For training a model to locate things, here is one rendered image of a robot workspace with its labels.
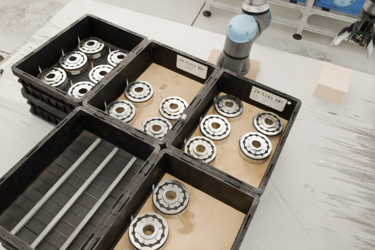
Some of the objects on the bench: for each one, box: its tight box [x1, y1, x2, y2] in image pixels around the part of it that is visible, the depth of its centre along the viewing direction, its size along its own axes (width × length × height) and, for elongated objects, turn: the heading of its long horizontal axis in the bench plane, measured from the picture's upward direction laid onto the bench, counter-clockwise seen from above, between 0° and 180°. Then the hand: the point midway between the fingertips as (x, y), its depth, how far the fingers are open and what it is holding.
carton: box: [312, 61, 352, 105], centre depth 147 cm, size 16×12×8 cm
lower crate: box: [21, 91, 67, 126], centre depth 132 cm, size 40×30×12 cm
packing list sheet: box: [0, 42, 39, 104], centre depth 143 cm, size 33×23×1 cm
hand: (349, 52), depth 134 cm, fingers open, 14 cm apart
